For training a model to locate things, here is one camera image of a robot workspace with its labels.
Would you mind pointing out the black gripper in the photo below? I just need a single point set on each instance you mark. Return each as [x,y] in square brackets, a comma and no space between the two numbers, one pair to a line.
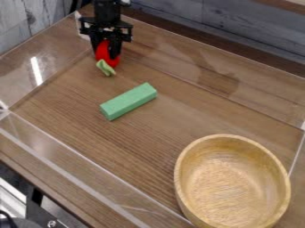
[107,22]

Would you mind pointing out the red plush radish toy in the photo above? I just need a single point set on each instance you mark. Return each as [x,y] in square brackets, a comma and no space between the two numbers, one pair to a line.
[106,63]

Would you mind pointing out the green rectangular block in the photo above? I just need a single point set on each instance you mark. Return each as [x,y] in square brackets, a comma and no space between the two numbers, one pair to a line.
[129,101]

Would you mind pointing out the wooden bowl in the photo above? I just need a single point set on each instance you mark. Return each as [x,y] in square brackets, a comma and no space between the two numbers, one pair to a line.
[232,184]

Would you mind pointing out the clear acrylic tray wall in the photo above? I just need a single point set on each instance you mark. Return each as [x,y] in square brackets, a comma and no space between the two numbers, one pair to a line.
[109,169]

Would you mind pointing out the black table leg bracket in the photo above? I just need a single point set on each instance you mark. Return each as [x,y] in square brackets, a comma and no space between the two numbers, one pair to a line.
[43,211]

